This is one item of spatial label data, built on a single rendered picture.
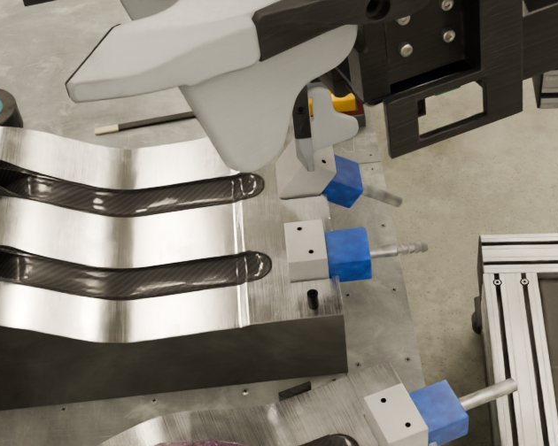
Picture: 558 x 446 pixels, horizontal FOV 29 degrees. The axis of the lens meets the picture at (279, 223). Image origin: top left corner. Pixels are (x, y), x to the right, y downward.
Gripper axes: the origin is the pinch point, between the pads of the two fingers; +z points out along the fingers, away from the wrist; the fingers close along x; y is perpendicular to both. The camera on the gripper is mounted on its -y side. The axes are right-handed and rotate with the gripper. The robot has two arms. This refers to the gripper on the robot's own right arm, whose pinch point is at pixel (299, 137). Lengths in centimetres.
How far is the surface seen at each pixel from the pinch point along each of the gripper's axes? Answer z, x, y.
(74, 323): 4.8, -16.1, -22.0
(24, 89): 14.5, 31.2, -33.7
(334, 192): 5.9, -2.1, 2.9
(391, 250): 5.2, -11.2, 7.3
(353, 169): 5.8, 0.8, 5.1
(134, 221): 6.3, -2.6, -17.2
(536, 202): 94, 78, 49
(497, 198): 94, 80, 41
